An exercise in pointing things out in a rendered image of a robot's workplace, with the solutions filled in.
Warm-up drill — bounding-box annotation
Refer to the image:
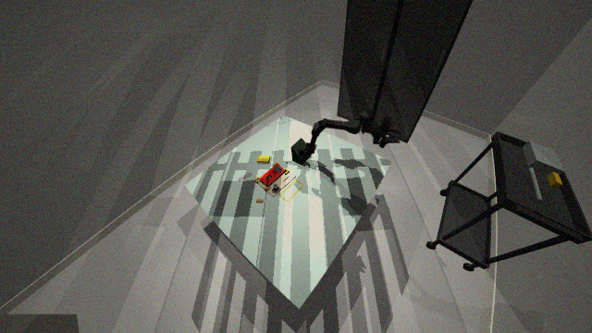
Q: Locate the yellow rectangular block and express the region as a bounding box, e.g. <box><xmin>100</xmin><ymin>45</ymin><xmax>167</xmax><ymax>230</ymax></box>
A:
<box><xmin>256</xmin><ymin>155</ymin><xmax>270</xmax><ymax>164</ymax></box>

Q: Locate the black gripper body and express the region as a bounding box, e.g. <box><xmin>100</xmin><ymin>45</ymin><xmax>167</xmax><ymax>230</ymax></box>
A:
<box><xmin>370</xmin><ymin>116</ymin><xmax>391</xmax><ymax>148</ymax></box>

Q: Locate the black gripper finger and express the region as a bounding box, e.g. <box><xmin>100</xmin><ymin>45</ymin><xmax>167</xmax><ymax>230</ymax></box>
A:
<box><xmin>387</xmin><ymin>121</ymin><xmax>401</xmax><ymax>134</ymax></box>
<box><xmin>384</xmin><ymin>135</ymin><xmax>400</xmax><ymax>145</ymax></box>

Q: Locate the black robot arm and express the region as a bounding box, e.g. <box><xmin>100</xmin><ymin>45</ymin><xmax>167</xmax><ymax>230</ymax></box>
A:
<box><xmin>298</xmin><ymin>110</ymin><xmax>382</xmax><ymax>156</ymax></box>

